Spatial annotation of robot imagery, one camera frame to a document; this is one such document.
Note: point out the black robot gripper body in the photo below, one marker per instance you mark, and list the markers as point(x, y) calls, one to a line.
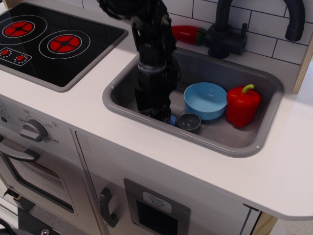
point(160, 85)

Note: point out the white cabinet door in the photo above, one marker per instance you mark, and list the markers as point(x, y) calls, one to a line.
point(212, 213)

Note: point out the toy oven door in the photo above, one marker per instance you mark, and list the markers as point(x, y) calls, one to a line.
point(53, 183)

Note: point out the red toy chili pepper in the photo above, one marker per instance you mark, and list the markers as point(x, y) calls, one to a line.
point(189, 34)

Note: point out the grey oven dial knob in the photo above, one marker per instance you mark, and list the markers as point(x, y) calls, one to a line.
point(34, 131)

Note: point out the light blue plastic bowl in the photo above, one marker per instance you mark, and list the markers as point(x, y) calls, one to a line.
point(207, 100)

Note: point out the red toy bell pepper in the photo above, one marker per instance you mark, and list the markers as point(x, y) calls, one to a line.
point(242, 104)

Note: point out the grey toy dispenser panel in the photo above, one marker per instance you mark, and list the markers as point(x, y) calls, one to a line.
point(154, 212)

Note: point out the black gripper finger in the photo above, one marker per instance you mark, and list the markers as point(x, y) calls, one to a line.
point(161, 112)
point(144, 102)

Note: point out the grey plastic sink basin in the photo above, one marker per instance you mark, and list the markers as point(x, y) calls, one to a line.
point(218, 135)

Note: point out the grey cabinet door handle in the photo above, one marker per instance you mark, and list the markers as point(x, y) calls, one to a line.
point(105, 197)

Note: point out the grey oven door handle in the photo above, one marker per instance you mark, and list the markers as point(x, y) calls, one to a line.
point(26, 156)

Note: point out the dark grey toy faucet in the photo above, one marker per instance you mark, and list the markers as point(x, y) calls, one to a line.
point(221, 41)

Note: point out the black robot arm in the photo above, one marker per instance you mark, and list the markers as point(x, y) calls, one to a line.
point(158, 72)

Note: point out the black toy stove top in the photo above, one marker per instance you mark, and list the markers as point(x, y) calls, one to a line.
point(51, 48)

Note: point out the blue-handled grey toy spoon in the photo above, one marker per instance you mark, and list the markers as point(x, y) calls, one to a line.
point(186, 121)

